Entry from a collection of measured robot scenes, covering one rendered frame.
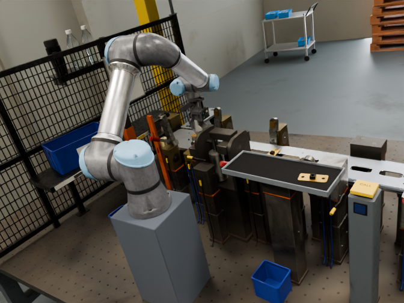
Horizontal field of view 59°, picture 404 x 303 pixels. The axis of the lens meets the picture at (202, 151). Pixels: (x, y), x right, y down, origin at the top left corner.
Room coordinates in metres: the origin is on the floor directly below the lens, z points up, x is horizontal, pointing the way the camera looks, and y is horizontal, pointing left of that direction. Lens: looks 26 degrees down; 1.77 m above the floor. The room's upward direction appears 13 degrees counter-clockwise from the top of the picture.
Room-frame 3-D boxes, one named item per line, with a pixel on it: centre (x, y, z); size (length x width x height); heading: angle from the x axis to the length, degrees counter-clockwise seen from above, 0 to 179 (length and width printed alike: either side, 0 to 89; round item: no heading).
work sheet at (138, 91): (2.16, 0.36, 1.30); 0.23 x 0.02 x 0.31; 136
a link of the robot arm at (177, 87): (1.63, 0.01, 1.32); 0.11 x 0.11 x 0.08; 61
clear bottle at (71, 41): (2.09, 0.56, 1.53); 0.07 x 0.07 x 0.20
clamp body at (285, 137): (1.56, -0.39, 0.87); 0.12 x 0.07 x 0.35; 136
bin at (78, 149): (1.73, 0.61, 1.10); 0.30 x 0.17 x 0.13; 126
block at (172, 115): (1.99, 0.14, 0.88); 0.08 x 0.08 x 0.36; 46
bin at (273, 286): (0.92, -0.14, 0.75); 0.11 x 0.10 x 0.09; 46
